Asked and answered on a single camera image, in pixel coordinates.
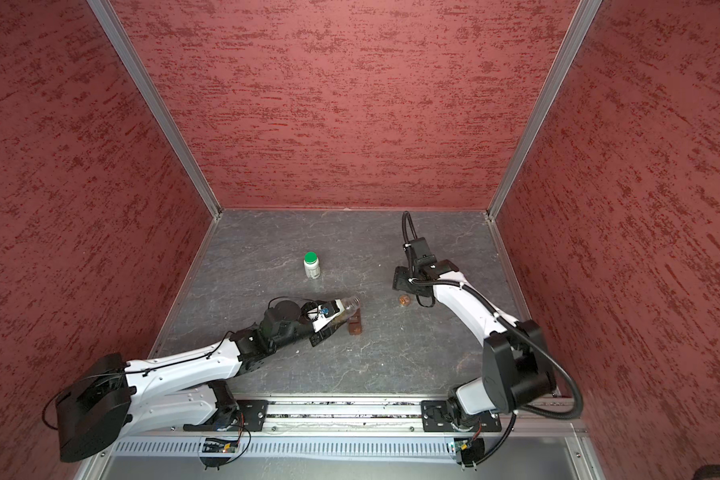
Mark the white slotted cable duct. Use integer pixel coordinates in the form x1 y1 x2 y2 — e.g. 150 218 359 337
111 436 456 463

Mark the left controller board with wires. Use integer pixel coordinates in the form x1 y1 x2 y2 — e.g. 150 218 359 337
199 413 252 470

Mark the aluminium front rail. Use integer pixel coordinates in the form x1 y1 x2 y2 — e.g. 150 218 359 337
98 395 586 437

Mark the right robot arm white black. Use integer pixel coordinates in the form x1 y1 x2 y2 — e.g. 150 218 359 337
393 237 557 429

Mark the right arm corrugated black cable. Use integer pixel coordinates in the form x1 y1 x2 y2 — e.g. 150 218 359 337
401 211 584 420

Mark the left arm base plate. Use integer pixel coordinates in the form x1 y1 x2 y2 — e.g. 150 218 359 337
182 400 269 433

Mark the left aluminium corner post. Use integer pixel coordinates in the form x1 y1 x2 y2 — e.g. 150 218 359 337
87 0 223 222

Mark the white pill bottle green cap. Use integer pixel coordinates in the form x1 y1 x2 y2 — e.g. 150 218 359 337
303 251 321 279

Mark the brown weekly pill organizer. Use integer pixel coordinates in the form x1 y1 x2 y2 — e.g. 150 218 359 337
347 311 363 336

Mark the right aluminium corner post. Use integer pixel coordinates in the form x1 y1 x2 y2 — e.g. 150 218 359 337
487 0 602 223

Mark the controller board with wires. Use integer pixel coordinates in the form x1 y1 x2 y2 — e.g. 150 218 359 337
199 413 252 470
454 412 517 469

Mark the small clear orange-cap bottle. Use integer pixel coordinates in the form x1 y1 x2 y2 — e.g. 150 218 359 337
331 296 360 325

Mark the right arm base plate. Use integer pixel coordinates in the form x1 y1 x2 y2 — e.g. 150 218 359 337
420 399 502 433

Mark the aluminium corner post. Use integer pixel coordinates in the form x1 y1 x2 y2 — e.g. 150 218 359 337
487 0 602 223
87 0 223 222

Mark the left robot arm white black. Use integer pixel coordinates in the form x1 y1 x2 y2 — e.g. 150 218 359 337
48 297 360 463

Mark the right controller board with wires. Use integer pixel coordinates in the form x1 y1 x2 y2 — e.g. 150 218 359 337
454 412 517 469

